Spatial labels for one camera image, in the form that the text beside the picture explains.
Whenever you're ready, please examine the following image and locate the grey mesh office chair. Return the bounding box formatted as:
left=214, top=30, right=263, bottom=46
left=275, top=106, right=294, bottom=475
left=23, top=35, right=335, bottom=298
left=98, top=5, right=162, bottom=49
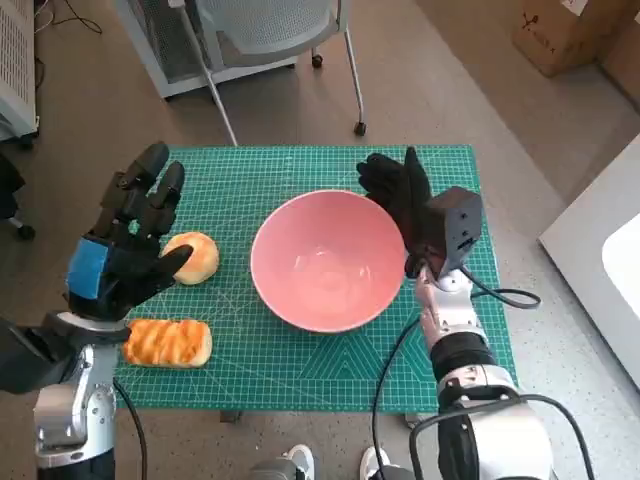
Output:
left=169, top=0, right=370, bottom=146

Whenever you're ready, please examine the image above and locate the green cutting mat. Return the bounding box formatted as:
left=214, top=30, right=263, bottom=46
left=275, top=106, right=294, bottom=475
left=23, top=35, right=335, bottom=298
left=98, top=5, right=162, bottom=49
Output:
left=113, top=144, right=519, bottom=415

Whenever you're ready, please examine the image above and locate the pink bowl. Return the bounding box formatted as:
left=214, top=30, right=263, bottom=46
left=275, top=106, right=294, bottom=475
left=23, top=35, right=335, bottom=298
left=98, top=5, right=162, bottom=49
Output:
left=249, top=188, right=407, bottom=335

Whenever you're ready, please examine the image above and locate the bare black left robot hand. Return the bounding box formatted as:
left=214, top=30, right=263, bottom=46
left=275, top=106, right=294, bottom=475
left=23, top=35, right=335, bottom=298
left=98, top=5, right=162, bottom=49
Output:
left=63, top=141, right=196, bottom=324

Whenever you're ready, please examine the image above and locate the white shoe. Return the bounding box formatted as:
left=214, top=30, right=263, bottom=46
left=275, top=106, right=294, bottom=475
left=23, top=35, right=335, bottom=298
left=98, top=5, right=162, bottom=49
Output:
left=359, top=444, right=391, bottom=480
left=282, top=443, right=316, bottom=480

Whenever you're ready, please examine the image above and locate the dark robot right knee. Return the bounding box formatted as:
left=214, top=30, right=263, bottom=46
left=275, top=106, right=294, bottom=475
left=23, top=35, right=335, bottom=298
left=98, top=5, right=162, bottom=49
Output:
left=372, top=464, right=416, bottom=480

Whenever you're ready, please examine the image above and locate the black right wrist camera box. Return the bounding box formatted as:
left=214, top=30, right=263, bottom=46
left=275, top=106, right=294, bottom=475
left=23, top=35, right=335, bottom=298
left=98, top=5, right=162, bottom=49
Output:
left=427, top=186, right=485, bottom=281

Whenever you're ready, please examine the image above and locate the cardboard box with black print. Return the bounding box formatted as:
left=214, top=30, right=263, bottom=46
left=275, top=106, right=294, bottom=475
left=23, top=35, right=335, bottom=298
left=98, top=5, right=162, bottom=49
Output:
left=510, top=0, right=636, bottom=79

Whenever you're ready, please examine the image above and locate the black chair base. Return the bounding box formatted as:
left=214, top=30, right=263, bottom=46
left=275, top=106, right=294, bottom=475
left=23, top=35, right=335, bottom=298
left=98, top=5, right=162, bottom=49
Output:
left=0, top=148, right=37, bottom=241

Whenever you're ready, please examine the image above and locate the white perforated equipment case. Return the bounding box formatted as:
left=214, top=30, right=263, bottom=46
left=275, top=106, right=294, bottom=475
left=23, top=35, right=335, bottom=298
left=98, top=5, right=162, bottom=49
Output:
left=0, top=0, right=41, bottom=149

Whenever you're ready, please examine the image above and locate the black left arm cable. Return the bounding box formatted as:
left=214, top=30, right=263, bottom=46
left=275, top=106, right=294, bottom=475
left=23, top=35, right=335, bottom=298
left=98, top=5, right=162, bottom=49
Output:
left=113, top=377, right=149, bottom=480

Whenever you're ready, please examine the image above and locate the rectangular striped bread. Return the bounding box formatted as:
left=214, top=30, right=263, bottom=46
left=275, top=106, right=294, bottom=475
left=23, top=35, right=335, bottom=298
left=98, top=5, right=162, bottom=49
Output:
left=122, top=318, right=214, bottom=370

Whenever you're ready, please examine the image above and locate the round bread bun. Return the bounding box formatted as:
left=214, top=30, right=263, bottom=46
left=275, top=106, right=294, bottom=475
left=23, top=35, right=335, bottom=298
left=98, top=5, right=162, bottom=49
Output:
left=160, top=231, right=220, bottom=286

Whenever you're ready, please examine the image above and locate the long black right arm cable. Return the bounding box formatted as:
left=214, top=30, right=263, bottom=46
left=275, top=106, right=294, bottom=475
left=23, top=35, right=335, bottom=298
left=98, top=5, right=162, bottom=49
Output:
left=371, top=265, right=542, bottom=480

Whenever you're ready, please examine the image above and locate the thin black floor cable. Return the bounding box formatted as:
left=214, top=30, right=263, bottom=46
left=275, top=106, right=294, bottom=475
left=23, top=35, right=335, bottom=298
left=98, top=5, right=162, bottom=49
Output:
left=34, top=0, right=104, bottom=36

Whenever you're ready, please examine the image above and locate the looped black right arm cable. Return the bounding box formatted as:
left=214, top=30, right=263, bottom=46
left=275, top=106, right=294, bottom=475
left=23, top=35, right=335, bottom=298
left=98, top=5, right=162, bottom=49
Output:
left=408, top=393, right=596, bottom=480

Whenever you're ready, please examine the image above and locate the grey robot left knee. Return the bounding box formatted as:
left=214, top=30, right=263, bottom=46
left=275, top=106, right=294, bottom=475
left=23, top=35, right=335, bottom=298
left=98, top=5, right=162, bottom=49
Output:
left=247, top=459, right=301, bottom=480

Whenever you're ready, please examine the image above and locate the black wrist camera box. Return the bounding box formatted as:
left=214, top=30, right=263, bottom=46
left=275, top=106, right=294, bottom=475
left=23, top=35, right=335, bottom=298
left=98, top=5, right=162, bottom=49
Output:
left=0, top=312, right=81, bottom=396
left=427, top=186, right=485, bottom=281

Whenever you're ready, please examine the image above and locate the white side table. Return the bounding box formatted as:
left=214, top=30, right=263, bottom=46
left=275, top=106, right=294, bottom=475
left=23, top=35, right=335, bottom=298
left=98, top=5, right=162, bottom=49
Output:
left=537, top=132, right=640, bottom=391

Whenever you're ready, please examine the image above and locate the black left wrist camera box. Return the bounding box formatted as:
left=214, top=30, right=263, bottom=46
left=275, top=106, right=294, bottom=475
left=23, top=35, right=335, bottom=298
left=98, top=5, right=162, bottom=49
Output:
left=0, top=312, right=81, bottom=396

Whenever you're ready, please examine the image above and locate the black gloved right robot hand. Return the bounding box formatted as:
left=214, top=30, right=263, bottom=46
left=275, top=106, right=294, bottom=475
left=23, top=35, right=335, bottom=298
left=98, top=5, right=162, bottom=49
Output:
left=355, top=146, right=446, bottom=281

